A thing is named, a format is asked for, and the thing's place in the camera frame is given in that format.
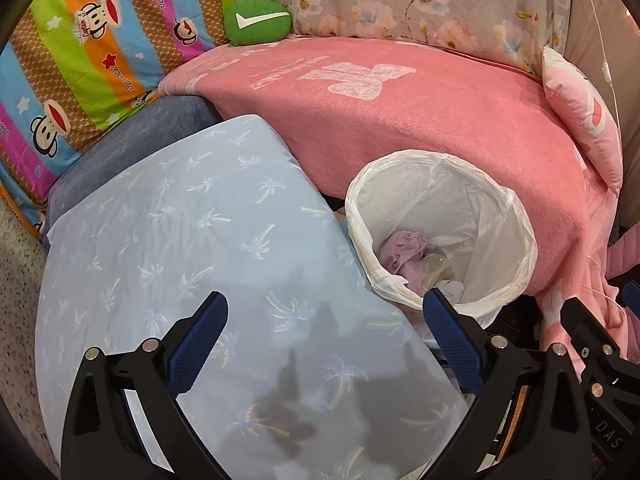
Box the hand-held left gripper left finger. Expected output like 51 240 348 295
60 290 230 480

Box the pink cartoon pillow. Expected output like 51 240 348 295
542 46 625 196

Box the green round cushion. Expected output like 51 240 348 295
222 0 292 44

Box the light blue palm-print cloth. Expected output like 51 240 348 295
35 115 471 480

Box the pink blanket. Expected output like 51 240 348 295
157 35 631 381

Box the purple cloth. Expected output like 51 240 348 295
378 230 431 293

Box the white cable with switch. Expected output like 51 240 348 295
575 0 623 136

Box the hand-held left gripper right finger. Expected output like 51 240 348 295
422 290 596 480

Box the striped cartoon monkey quilt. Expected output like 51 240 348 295
0 0 236 233

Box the grey floral blanket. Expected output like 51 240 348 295
227 0 571 81

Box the bin with white plastic liner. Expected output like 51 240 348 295
345 150 538 328

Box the blue-grey cushion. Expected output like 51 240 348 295
42 95 223 248

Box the pink quilted fabric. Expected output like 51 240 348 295
602 232 640 361

